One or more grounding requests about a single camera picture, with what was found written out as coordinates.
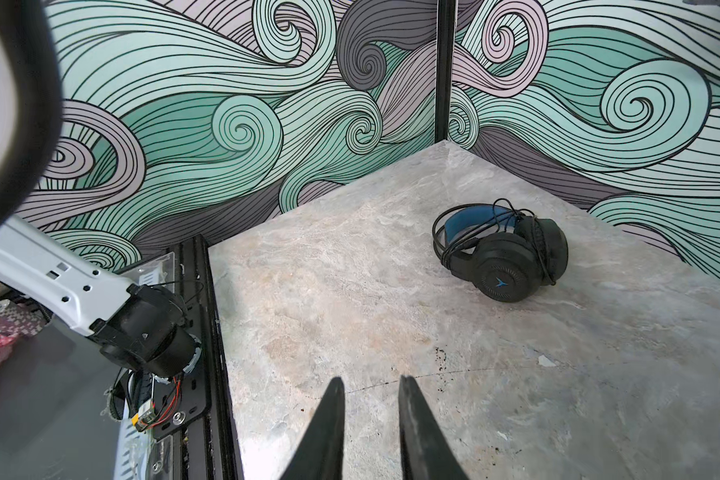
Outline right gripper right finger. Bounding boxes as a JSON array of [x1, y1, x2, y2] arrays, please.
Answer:
[[398, 376, 467, 479]]

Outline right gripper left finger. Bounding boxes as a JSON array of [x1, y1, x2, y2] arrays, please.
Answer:
[[281, 377, 345, 479]]

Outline black blue headphones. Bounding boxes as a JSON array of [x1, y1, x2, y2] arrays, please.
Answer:
[[431, 198, 569, 303]]

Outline white black headphones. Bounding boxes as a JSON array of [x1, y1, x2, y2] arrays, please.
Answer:
[[0, 1, 62, 226]]

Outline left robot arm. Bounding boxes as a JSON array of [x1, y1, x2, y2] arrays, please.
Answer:
[[0, 216, 201, 379]]

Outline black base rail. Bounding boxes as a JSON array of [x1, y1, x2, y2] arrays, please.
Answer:
[[169, 235, 243, 479]]

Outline white slotted cable duct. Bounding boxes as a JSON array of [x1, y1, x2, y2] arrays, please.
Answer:
[[113, 419, 153, 480]]

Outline black frame post left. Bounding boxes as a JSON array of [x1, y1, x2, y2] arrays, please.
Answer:
[[434, 0, 458, 143]]

